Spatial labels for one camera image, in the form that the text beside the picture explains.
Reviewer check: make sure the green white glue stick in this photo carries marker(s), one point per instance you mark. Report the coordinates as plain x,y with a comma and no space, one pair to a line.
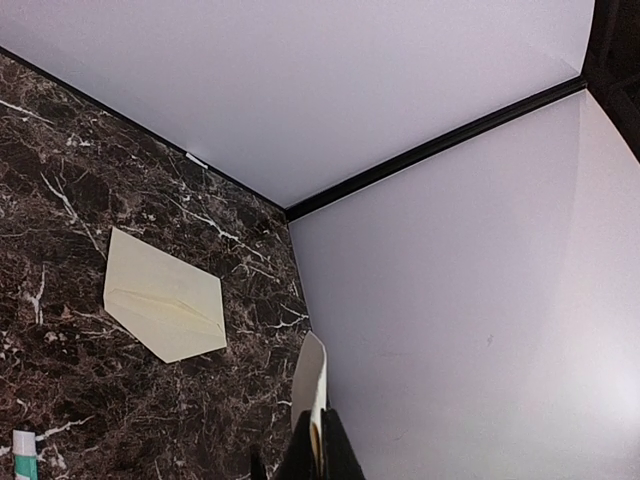
25,455

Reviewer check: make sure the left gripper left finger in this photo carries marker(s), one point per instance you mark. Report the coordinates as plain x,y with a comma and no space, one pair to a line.
298,461

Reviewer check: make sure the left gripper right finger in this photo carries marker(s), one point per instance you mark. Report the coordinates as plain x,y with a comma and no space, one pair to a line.
340,461

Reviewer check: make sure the cream envelope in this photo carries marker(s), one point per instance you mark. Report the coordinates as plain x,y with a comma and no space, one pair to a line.
173,308

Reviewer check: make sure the right black frame post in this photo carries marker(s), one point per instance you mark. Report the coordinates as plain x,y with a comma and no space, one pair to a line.
433,147

